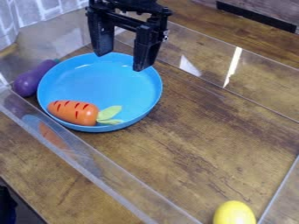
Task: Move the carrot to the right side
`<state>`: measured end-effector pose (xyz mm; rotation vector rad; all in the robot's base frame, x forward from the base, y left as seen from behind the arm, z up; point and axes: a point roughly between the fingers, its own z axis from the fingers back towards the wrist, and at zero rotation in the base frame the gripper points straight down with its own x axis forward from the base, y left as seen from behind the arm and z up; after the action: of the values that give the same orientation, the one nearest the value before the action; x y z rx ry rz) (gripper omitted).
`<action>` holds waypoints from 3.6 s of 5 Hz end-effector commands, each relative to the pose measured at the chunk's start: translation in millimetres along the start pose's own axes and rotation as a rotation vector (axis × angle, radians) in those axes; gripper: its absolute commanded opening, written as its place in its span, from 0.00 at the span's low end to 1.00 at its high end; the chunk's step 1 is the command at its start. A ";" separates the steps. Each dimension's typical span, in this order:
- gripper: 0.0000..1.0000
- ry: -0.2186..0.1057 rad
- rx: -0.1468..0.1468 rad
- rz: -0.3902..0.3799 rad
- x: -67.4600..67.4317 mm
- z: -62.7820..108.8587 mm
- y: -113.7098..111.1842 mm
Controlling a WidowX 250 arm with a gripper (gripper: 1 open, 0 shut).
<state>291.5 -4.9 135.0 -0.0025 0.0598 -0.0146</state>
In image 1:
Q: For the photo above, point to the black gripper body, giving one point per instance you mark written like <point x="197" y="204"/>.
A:
<point x="107" y="7"/>

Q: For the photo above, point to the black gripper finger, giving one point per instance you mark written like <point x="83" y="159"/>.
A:
<point x="147" y="44"/>
<point x="102" y="33"/>

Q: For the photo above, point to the blue plastic plate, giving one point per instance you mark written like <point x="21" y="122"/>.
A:
<point x="106" y="82"/>

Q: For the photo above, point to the orange toy carrot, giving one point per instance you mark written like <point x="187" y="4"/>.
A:
<point x="83" y="113"/>

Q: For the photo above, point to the white curtain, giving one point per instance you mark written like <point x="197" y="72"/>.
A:
<point x="19" y="13"/>

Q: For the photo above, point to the purple toy eggplant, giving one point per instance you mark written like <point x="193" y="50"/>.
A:
<point x="27" y="81"/>

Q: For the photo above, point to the yellow toy lemon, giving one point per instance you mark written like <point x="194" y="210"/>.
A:
<point x="234" y="212"/>

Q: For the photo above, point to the clear acrylic enclosure wall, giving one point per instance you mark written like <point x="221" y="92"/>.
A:
<point x="219" y="141"/>

